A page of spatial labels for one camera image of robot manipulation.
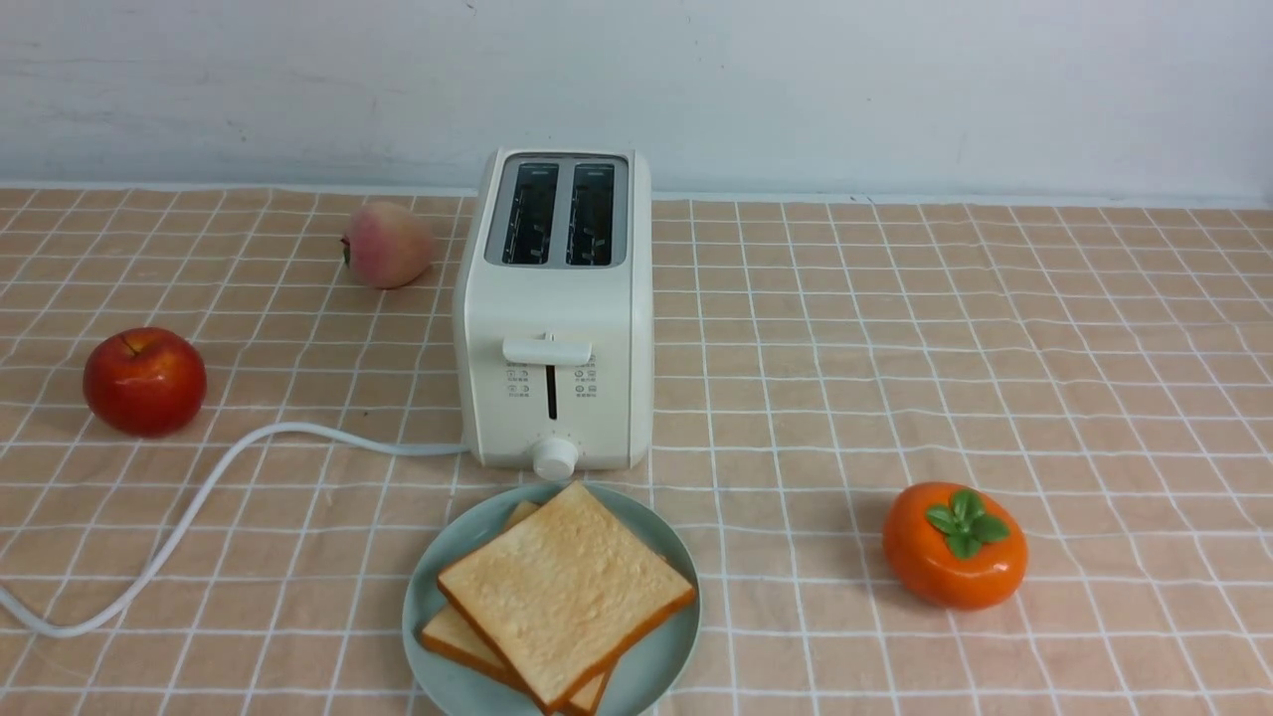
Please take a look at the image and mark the white two-slot toaster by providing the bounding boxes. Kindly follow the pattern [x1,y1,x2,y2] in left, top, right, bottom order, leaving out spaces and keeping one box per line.
[452,148,654,480]

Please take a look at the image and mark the pink peach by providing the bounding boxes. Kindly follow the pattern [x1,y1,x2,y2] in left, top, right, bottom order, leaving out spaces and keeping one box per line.
[341,201,438,289]

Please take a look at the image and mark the red apple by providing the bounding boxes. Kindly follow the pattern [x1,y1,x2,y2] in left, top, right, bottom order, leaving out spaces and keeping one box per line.
[81,326,207,440]

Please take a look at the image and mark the light green round plate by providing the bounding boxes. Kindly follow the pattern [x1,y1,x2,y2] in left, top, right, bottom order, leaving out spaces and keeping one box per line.
[402,480,701,715]

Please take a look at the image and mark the orange checkered tablecloth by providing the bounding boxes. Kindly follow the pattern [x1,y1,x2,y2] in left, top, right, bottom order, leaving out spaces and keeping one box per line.
[1,189,1272,715]

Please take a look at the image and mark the white power cable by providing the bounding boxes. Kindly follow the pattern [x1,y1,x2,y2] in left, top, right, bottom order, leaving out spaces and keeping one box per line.
[0,420,466,638]

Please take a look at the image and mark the orange persimmon with green leaf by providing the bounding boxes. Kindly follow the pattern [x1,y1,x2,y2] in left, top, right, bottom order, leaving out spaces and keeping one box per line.
[881,482,1030,612]

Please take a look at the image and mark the toast slice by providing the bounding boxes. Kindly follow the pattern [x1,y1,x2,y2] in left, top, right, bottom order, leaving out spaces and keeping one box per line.
[437,482,698,715]
[419,494,610,715]

